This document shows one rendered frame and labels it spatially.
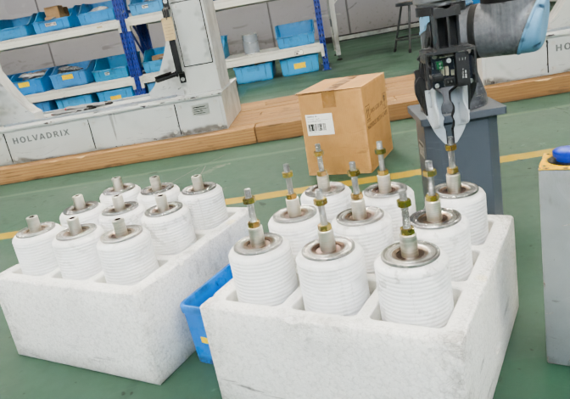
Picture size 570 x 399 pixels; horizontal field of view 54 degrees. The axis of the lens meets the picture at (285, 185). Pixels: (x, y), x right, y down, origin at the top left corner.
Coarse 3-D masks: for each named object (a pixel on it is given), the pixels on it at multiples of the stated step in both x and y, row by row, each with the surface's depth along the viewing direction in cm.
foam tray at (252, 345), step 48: (480, 288) 75; (240, 336) 82; (288, 336) 77; (336, 336) 73; (384, 336) 69; (432, 336) 66; (480, 336) 73; (240, 384) 85; (288, 384) 80; (336, 384) 76; (384, 384) 72; (432, 384) 68; (480, 384) 73
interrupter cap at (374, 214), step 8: (368, 208) 90; (376, 208) 89; (336, 216) 88; (344, 216) 88; (352, 216) 88; (368, 216) 87; (376, 216) 86; (344, 224) 85; (352, 224) 84; (360, 224) 84
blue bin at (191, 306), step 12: (228, 264) 111; (216, 276) 108; (228, 276) 111; (204, 288) 104; (216, 288) 107; (192, 300) 101; (204, 300) 104; (192, 312) 97; (192, 324) 99; (192, 336) 101; (204, 336) 99; (204, 348) 100; (204, 360) 101
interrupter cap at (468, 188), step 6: (438, 186) 94; (444, 186) 93; (462, 186) 92; (468, 186) 91; (474, 186) 91; (438, 192) 91; (444, 192) 91; (462, 192) 90; (468, 192) 89; (474, 192) 88; (444, 198) 88; (450, 198) 88; (456, 198) 88
